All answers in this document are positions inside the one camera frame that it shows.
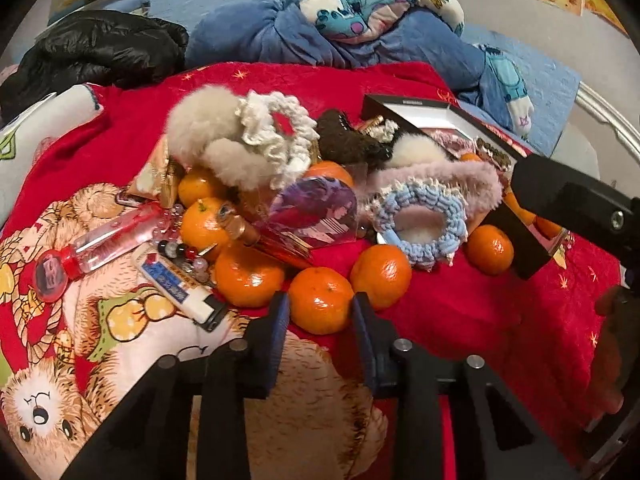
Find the white bed frame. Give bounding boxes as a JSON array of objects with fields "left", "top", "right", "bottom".
[{"left": 50, "top": 0, "right": 640, "bottom": 141}]

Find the cream ruffled scrunchie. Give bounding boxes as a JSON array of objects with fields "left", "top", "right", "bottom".
[{"left": 235, "top": 91, "right": 321, "bottom": 191}]

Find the blue bed sheet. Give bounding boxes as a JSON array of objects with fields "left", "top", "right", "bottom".
[{"left": 90, "top": 0, "right": 583, "bottom": 161}]

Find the gold lipstick tube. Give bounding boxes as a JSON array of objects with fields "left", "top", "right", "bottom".
[{"left": 159, "top": 160, "right": 183, "bottom": 208}]

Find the dark brown hair clip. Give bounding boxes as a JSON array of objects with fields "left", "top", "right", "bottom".
[{"left": 317, "top": 109, "right": 393, "bottom": 168}]

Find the black puffer jacket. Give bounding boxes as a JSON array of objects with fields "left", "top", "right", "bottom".
[{"left": 0, "top": 10, "right": 191, "bottom": 121}]

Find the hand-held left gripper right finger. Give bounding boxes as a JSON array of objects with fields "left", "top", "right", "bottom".
[{"left": 351, "top": 291, "right": 583, "bottom": 480}]

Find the bronze cosmetic tube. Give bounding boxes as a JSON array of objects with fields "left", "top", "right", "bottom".
[{"left": 217, "top": 202, "right": 263, "bottom": 246}]

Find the blue cartoon print quilt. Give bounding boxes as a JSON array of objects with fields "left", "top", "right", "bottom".
[{"left": 185, "top": 0, "right": 533, "bottom": 136}]

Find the red bear print blanket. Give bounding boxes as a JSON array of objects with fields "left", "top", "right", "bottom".
[{"left": 0, "top": 62, "right": 631, "bottom": 480}]

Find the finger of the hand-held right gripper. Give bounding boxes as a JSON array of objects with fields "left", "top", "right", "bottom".
[{"left": 510, "top": 154, "right": 640, "bottom": 266}]

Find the purple printed acrylic card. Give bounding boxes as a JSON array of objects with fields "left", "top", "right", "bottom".
[{"left": 267, "top": 177, "right": 361, "bottom": 248}]

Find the cream fluffy scrunchie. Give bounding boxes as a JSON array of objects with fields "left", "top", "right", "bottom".
[{"left": 387, "top": 132, "right": 456, "bottom": 168}]

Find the person's right hand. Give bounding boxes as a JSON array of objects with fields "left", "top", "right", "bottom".
[{"left": 585, "top": 284, "right": 632, "bottom": 416}]

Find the beaded bracelet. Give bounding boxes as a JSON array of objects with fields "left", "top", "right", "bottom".
[{"left": 152, "top": 210, "right": 213, "bottom": 286}]

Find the orange red slim box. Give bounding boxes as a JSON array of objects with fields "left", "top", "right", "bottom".
[{"left": 250, "top": 232, "right": 316, "bottom": 268}]

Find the white cartoon print blanket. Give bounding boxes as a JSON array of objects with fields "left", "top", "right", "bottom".
[{"left": 0, "top": 85, "right": 106, "bottom": 231}]

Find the pink fluffy scrunchie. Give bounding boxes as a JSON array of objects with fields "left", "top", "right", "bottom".
[{"left": 357, "top": 160, "right": 503, "bottom": 216}]

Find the white blue print lighter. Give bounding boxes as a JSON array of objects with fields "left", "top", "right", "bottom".
[{"left": 132, "top": 252, "right": 228, "bottom": 333}]

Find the brown ruffled scrunchie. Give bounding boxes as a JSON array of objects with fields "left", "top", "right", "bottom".
[{"left": 472, "top": 137, "right": 516, "bottom": 171}]

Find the tan triangular snack packet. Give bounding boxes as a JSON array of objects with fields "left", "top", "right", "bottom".
[{"left": 125, "top": 135, "right": 173, "bottom": 201}]

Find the beige fluffy scrunchie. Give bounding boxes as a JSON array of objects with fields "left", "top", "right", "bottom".
[{"left": 165, "top": 85, "right": 273, "bottom": 191}]

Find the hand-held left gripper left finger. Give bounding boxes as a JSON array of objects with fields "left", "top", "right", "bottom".
[{"left": 60, "top": 291, "right": 292, "bottom": 480}]

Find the pile of tangerines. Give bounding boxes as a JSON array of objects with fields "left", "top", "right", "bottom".
[{"left": 177, "top": 160, "right": 516, "bottom": 311}]

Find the blue crochet scrunchie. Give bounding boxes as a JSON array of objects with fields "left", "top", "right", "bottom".
[{"left": 370, "top": 180, "right": 468, "bottom": 268}]

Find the red round badge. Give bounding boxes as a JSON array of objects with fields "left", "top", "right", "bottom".
[{"left": 32, "top": 249, "right": 71, "bottom": 303}]

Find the black shallow cardboard box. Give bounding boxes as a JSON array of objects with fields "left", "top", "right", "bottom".
[{"left": 360, "top": 94, "right": 571, "bottom": 281}]

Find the yellow wall certificate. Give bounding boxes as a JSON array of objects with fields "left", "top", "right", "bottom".
[{"left": 582, "top": 0, "right": 628, "bottom": 36}]

